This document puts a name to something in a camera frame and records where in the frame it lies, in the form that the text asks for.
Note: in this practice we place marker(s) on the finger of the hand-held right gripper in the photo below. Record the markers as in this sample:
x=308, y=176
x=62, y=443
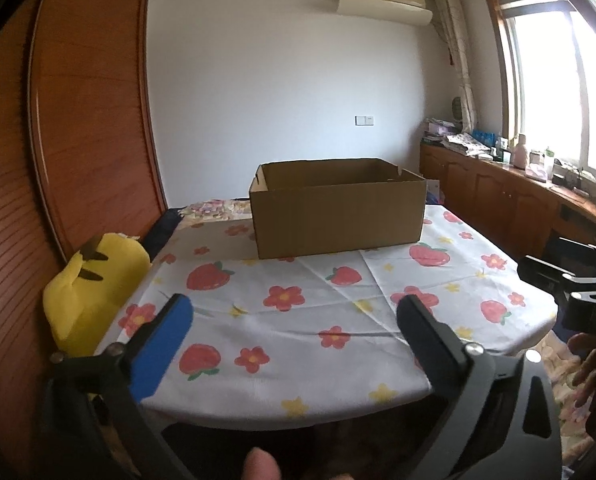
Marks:
x=573, y=255
x=543, y=270

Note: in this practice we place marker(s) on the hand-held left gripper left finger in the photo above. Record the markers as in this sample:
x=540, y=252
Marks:
x=162, y=345

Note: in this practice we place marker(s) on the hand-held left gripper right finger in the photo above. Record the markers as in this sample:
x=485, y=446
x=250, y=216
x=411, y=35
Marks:
x=428, y=345

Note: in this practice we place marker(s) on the cardboard box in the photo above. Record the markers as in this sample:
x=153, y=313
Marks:
x=338, y=220

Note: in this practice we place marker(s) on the person's right hand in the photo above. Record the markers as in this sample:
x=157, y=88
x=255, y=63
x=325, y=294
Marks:
x=590, y=360

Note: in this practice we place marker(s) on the person's left hand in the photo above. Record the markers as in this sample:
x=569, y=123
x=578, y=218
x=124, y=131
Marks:
x=263, y=466

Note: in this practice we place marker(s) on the black desk devices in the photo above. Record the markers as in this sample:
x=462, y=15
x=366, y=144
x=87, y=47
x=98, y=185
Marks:
x=578, y=182

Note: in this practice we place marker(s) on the yellow plush toy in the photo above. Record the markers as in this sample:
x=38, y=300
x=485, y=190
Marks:
x=92, y=290

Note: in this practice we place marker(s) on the wooden cabinet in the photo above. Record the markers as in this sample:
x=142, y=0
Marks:
x=488, y=200

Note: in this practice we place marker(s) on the pink tissue pack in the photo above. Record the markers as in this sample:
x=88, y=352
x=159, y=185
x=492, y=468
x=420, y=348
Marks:
x=536, y=170

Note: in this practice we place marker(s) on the green capped bottle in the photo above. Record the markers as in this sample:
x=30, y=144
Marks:
x=549, y=159

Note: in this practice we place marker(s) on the strawberry flower print tablecloth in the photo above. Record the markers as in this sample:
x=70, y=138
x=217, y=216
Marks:
x=328, y=320

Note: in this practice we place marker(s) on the navy blanket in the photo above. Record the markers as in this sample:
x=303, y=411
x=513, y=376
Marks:
x=160, y=230

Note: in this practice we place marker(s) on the pink bottle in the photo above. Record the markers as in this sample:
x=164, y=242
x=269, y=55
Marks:
x=520, y=152

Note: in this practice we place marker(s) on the blue box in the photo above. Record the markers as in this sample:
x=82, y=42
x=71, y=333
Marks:
x=486, y=137

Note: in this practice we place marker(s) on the folded patterned cloth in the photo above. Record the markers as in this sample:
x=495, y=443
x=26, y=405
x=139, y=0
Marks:
x=465, y=144

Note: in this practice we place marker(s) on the window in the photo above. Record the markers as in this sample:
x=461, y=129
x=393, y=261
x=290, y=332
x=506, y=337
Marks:
x=543, y=85

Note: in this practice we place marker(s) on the stack of papers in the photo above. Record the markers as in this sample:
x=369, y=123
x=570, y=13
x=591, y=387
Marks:
x=440, y=130

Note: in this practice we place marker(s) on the small desk fan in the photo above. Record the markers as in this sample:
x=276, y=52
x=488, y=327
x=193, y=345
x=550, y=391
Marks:
x=458, y=109

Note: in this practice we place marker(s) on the wooden wardrobe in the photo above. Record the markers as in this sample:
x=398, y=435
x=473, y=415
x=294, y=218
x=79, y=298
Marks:
x=77, y=135

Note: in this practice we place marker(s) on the patterned curtain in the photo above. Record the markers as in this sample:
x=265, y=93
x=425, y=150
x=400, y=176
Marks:
x=458, y=50

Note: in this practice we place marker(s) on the white wall switch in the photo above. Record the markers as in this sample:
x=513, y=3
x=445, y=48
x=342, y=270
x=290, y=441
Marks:
x=365, y=120

